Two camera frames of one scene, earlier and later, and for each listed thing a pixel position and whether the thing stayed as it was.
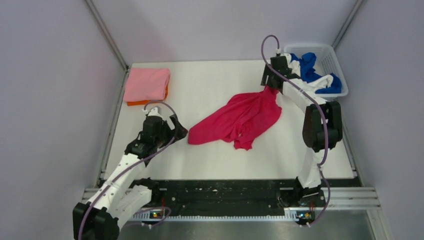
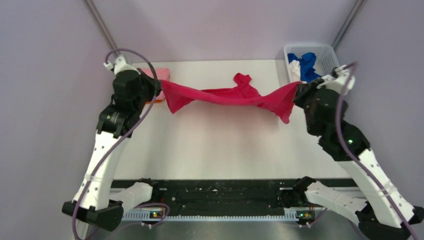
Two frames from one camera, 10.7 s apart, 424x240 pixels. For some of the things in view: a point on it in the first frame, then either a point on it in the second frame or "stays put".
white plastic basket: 327,63 stays put
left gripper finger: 180,132 to 149,84
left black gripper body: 166,135 to 143,97
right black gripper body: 267,73 to 311,128
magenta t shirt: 242,120 to 279,101
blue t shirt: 308,73 stays put
